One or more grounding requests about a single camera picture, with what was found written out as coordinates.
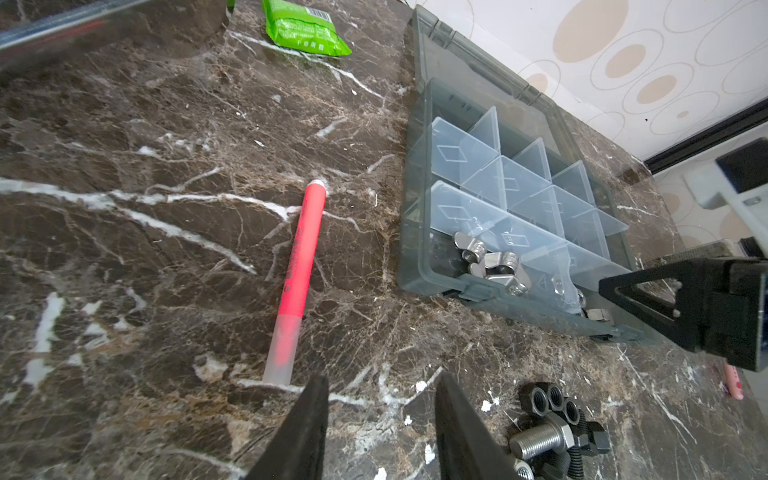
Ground silver wing nuts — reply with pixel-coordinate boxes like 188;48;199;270
453;231;531;296

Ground metal tongs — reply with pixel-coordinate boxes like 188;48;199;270
0;0;232;76

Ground silver hex nuts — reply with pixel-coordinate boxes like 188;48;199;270
577;288;613;323

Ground silver hex bolt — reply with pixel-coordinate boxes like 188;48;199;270
509;412;575;460

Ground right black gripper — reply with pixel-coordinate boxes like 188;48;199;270
599;258;767;372

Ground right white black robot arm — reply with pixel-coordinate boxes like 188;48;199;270
599;138;767;372

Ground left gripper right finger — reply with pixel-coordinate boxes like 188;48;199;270
435;372;519;479

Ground green snack packet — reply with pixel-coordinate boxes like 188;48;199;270
261;0;352;57

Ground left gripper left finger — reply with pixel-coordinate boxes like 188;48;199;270
245;375;329;479

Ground grey compartment organizer box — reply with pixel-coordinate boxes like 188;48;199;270
397;6;661;344

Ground black hex bolts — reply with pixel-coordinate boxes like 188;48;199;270
537;410;611;479

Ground pink handled spoon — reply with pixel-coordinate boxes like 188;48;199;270
723;360;744;400

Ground pink marker pen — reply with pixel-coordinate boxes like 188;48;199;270
263;180;327;385

